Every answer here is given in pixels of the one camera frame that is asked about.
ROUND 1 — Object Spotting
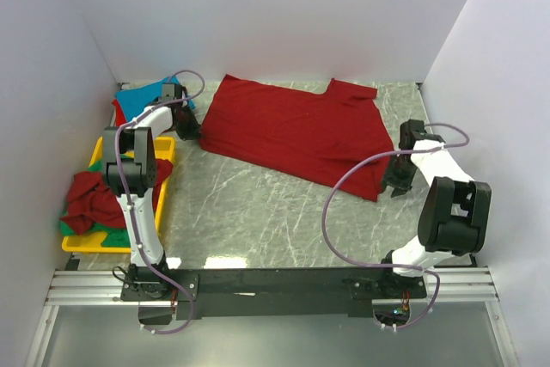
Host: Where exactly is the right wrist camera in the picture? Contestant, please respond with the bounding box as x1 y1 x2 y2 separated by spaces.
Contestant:
399 119 426 150

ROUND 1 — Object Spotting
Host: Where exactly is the crumpled dark red t-shirt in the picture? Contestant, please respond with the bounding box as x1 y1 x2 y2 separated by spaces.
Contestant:
65 158 174 235

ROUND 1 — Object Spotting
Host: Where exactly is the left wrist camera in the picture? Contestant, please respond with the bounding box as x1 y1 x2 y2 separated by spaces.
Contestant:
160 83 186 102

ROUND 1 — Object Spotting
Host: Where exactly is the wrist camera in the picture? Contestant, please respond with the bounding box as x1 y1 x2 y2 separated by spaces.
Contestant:
160 83 186 102
399 119 426 150

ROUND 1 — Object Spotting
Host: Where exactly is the green t-shirt in bin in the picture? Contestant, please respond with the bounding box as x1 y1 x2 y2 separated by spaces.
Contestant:
61 156 130 253

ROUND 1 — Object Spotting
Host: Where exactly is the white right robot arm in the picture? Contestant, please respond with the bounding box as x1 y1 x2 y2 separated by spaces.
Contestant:
377 139 492 297

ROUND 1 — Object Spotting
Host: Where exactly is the black base crossbar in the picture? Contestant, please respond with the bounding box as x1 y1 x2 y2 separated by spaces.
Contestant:
120 266 427 320

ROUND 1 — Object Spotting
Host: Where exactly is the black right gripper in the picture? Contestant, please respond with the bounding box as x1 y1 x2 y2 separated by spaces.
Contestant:
379 153 418 199

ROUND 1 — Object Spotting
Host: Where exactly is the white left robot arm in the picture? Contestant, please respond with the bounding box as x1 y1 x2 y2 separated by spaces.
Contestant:
101 104 200 300

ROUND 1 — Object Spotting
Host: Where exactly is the dark red t-shirt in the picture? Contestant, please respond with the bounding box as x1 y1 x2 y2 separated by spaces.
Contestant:
199 75 394 187
65 158 174 235

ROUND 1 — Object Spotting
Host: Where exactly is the folded blue t-shirt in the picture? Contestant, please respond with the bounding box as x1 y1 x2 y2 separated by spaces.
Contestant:
114 76 197 127

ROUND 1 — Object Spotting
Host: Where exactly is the yellow plastic bin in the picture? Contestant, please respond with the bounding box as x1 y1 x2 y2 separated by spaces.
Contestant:
61 135 177 254

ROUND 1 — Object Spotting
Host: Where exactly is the aluminium rail frame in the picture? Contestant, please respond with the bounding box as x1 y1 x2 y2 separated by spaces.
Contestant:
26 266 519 366

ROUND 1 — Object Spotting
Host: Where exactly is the folded bright red t-shirt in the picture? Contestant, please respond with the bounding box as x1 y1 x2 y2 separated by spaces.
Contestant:
112 99 127 127

